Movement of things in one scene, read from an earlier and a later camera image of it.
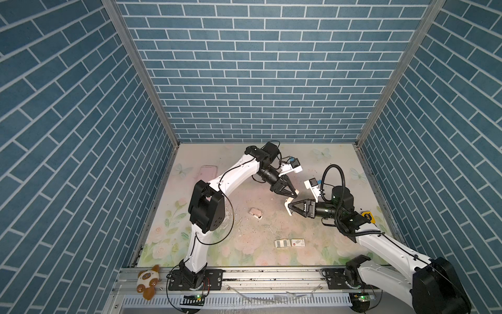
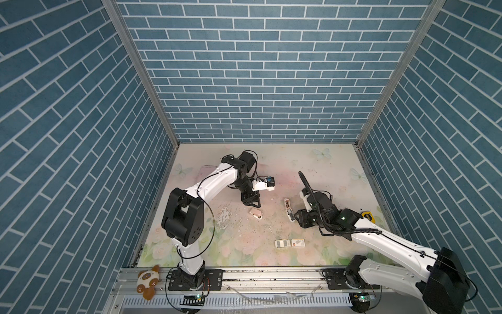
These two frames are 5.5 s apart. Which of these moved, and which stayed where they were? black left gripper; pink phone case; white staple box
Moved: black left gripper
Stayed: white staple box; pink phone case
